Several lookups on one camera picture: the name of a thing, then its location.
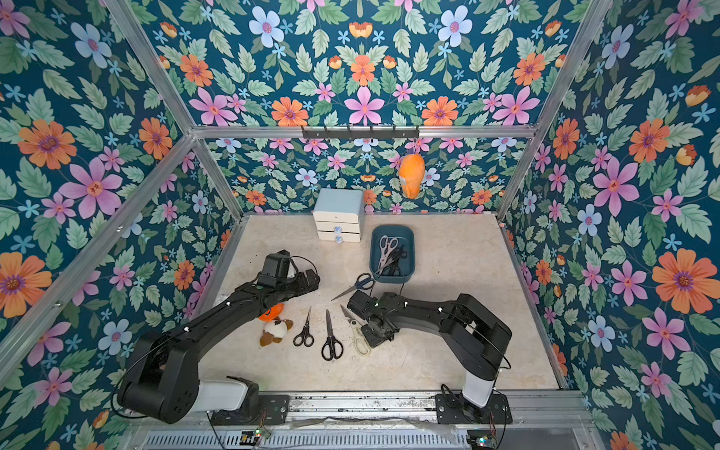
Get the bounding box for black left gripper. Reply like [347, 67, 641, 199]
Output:
[274, 267, 322, 301]

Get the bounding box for cream kitchen scissors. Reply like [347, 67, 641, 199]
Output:
[341, 306, 371, 356]

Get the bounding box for large black scissors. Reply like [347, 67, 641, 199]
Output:
[380, 246, 407, 277]

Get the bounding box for pink kitchen scissors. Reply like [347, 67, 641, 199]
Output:
[376, 235, 399, 274]

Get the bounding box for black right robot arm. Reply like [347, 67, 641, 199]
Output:
[347, 291, 512, 408]

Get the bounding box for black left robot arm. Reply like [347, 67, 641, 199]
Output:
[117, 269, 321, 424]

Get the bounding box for black scissors centre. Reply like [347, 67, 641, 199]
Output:
[321, 310, 344, 362]

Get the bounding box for small black scissors left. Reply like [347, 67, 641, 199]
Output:
[292, 307, 315, 348]

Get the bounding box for teal plastic storage box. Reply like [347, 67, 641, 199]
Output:
[369, 224, 416, 284]

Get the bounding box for orange tiger plush toy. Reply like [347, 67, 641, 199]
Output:
[259, 303, 284, 323]

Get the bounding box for brown white plush toy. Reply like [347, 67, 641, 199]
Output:
[260, 318, 294, 348]

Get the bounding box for cream mini drawer cabinet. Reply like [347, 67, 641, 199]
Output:
[312, 189, 365, 244]

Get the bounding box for orange plush toy hanging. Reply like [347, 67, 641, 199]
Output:
[397, 154, 426, 200]

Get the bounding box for white ventilation grille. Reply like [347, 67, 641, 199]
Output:
[142, 429, 470, 449]

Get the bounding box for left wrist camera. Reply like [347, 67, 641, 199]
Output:
[256, 250, 292, 288]

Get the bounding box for blue handled scissors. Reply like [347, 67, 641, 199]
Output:
[332, 273, 375, 301]

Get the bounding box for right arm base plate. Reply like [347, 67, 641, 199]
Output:
[434, 392, 514, 426]

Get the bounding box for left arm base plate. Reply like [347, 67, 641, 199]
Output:
[211, 394, 291, 427]

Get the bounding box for black wall hook rail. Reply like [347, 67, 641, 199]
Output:
[301, 126, 420, 141]

